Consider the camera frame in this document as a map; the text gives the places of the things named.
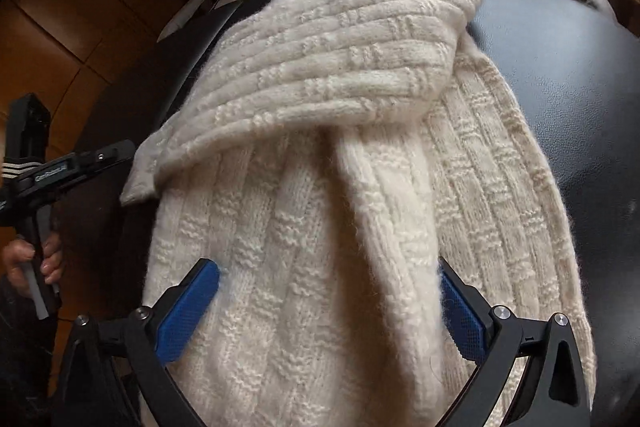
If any cream knitted sweater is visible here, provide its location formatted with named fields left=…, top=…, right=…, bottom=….
left=120, top=0, right=597, bottom=426

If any person's left hand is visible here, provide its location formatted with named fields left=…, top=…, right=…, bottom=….
left=1, top=232, right=63, bottom=297

